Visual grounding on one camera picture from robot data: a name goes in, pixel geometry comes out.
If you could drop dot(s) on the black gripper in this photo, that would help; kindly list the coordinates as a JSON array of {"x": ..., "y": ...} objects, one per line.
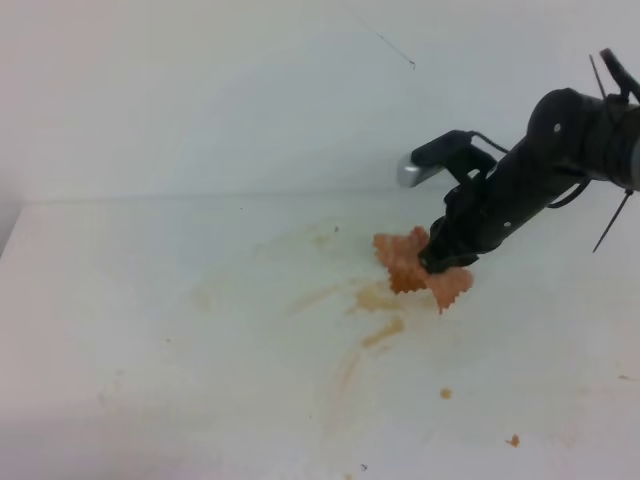
[{"x": 493, "y": 199}]

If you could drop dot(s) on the pink striped rag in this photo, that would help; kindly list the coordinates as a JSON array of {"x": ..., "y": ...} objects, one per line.
[{"x": 399, "y": 255}]

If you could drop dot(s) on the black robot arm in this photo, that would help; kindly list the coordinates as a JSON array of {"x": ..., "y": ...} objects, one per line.
[{"x": 571, "y": 140}]

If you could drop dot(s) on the brown coffee puddle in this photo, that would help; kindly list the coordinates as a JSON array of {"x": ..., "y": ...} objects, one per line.
[{"x": 356, "y": 314}]

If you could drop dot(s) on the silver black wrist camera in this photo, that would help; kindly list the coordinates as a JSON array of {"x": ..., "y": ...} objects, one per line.
[{"x": 453, "y": 151}]

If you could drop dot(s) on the black cable tie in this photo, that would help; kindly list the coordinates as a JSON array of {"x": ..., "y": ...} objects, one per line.
[{"x": 612, "y": 220}]

